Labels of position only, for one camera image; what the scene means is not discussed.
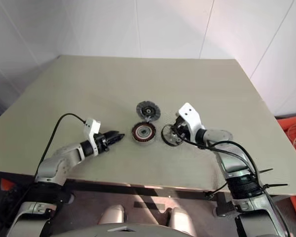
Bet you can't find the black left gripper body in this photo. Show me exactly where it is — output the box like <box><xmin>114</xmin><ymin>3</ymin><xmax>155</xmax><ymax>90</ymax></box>
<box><xmin>95</xmin><ymin>132</ymin><xmax>111</xmax><ymax>153</ymax></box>

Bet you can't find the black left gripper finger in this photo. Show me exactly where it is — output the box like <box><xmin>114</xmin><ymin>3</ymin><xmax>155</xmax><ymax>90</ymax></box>
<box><xmin>106</xmin><ymin>130</ymin><xmax>126</xmax><ymax>139</ymax></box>
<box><xmin>107</xmin><ymin>134</ymin><xmax>126</xmax><ymax>146</ymax></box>

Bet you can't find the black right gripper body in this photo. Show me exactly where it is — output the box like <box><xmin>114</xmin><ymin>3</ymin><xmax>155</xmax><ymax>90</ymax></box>
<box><xmin>172</xmin><ymin>116</ymin><xmax>192</xmax><ymax>144</ymax></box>

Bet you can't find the black motor rotor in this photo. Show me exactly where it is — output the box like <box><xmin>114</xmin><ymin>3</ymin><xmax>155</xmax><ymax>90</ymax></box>
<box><xmin>161</xmin><ymin>123</ymin><xmax>188</xmax><ymax>147</ymax></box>

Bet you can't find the motor stator with copper windings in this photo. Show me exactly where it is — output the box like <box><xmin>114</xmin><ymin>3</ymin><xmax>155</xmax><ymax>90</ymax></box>
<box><xmin>131</xmin><ymin>121</ymin><xmax>156</xmax><ymax>146</ymax></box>

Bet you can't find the grey motor end cap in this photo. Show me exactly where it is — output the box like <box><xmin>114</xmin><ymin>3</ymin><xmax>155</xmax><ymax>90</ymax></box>
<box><xmin>135</xmin><ymin>100</ymin><xmax>161</xmax><ymax>122</ymax></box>

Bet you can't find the beige right robot leg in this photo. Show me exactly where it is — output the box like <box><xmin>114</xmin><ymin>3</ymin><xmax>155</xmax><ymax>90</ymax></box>
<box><xmin>167</xmin><ymin>207</ymin><xmax>197</xmax><ymax>235</ymax></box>

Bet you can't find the grey robot torso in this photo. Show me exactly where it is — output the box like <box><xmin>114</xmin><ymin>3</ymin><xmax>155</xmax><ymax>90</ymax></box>
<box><xmin>96</xmin><ymin>222</ymin><xmax>195</xmax><ymax>237</ymax></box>

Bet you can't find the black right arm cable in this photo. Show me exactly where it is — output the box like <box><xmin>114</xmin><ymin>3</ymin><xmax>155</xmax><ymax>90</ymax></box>
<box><xmin>179</xmin><ymin>133</ymin><xmax>293</xmax><ymax>237</ymax></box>

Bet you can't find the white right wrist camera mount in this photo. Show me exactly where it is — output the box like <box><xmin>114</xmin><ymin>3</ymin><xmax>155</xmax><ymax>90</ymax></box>
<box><xmin>178</xmin><ymin>103</ymin><xmax>206</xmax><ymax>144</ymax></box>

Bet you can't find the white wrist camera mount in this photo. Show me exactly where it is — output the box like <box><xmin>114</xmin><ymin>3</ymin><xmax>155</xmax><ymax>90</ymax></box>
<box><xmin>83</xmin><ymin>118</ymin><xmax>101</xmax><ymax>157</ymax></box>
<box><xmin>178</xmin><ymin>103</ymin><xmax>206</xmax><ymax>144</ymax></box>

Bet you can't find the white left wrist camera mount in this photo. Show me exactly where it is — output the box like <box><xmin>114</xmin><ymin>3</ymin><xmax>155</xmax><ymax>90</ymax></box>
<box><xmin>83</xmin><ymin>118</ymin><xmax>101</xmax><ymax>157</ymax></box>

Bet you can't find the orange object with cables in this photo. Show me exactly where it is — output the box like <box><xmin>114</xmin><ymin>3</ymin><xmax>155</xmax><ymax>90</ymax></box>
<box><xmin>277</xmin><ymin>118</ymin><xmax>296</xmax><ymax>161</ymax></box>

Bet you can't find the white cord coil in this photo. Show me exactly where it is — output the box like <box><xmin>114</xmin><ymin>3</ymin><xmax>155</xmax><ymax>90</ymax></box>
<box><xmin>286</xmin><ymin>123</ymin><xmax>296</xmax><ymax>151</ymax></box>

